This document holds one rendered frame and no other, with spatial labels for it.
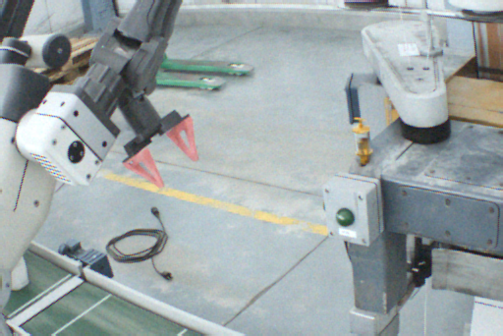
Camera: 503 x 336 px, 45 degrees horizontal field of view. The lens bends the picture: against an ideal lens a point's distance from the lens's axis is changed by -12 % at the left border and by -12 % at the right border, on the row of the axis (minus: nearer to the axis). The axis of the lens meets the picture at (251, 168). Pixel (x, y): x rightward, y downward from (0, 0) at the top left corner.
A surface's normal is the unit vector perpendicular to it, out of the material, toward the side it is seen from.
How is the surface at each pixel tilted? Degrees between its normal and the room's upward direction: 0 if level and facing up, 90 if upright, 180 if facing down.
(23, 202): 90
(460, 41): 90
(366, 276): 90
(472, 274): 90
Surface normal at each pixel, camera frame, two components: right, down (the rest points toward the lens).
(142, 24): -0.19, 0.26
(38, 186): 0.77, 0.15
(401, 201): -0.62, 0.43
